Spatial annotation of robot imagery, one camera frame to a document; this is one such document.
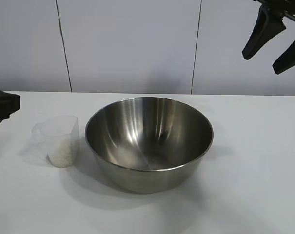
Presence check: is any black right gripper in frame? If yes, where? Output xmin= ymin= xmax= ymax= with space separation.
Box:
xmin=242 ymin=0 xmax=295 ymax=75

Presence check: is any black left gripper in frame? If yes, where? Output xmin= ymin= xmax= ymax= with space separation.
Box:
xmin=0 ymin=84 xmax=21 ymax=131

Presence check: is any clear plastic measuring cup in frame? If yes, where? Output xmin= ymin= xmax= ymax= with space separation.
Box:
xmin=31 ymin=115 xmax=80 ymax=168

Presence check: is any white uncooked rice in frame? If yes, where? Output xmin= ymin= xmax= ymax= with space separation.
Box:
xmin=47 ymin=140 xmax=79 ymax=168

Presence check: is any stainless steel mixing bowl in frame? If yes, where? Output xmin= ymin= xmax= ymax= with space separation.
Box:
xmin=85 ymin=97 xmax=214 ymax=195

